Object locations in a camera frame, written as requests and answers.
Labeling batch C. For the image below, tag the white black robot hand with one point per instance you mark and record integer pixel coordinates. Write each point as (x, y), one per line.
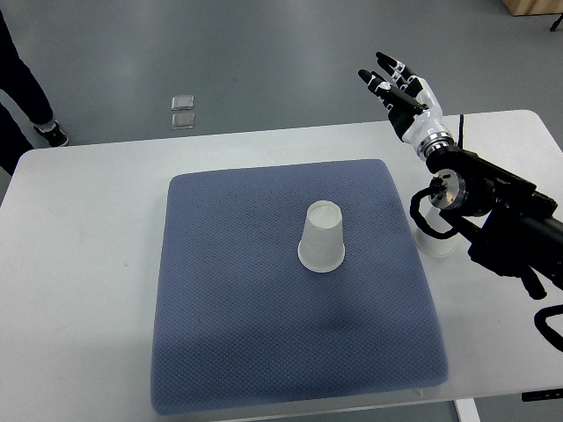
(412, 108)

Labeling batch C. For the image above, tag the white paper cup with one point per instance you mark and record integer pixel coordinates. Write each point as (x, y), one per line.
(321, 248)
(439, 248)

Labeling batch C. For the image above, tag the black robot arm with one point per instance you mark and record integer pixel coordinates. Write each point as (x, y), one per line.
(509, 224)

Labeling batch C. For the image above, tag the wooden box corner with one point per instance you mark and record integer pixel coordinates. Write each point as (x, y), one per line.
(520, 8)

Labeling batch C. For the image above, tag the black tripod leg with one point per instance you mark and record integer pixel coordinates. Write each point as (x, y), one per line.
(556, 23)

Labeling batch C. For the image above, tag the white paper cup on cushion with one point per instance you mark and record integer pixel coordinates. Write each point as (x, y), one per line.
(321, 248)

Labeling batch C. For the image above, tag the upper metal floor plate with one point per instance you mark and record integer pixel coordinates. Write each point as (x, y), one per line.
(182, 102)

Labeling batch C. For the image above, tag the blue textured cushion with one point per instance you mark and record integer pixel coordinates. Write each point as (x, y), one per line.
(240, 321)

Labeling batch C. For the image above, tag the white table leg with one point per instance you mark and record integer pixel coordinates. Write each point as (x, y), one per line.
(466, 410)

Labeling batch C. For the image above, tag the black table control panel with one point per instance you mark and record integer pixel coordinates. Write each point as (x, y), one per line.
(542, 395)

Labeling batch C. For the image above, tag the person in dark trousers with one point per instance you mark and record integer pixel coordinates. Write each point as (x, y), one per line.
(19, 83)

